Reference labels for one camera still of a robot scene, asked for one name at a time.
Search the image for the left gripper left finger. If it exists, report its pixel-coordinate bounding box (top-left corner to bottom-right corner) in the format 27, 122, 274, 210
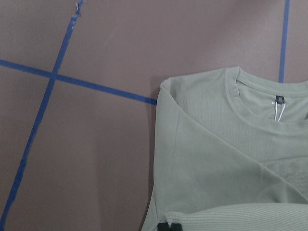
157, 222, 171, 231

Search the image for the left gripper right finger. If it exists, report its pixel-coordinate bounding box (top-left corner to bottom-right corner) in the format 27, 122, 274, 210
171, 223, 183, 231

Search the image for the light green long-sleeve shirt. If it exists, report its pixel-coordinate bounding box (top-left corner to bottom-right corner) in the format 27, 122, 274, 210
142, 66, 308, 231

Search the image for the blue tape line crosswise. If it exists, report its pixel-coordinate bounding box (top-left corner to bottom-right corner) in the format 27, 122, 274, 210
0, 59, 157, 105

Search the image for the blue tape line lengthwise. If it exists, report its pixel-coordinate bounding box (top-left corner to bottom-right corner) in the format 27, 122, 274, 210
0, 0, 85, 231
278, 0, 290, 83

